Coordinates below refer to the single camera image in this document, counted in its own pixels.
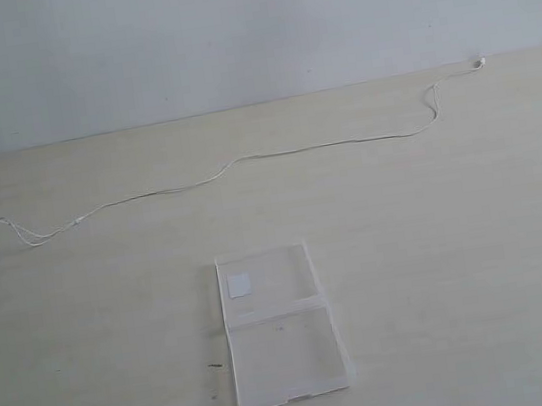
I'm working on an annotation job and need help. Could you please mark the white wired earphones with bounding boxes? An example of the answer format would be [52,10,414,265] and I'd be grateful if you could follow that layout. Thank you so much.
[0,56,506,267]

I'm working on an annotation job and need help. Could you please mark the white square sticker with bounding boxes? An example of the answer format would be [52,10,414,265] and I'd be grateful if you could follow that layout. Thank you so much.
[226,272,252,299]

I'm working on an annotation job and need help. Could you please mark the clear plastic storage case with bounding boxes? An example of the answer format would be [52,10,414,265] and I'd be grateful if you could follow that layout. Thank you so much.
[215,242,354,406]

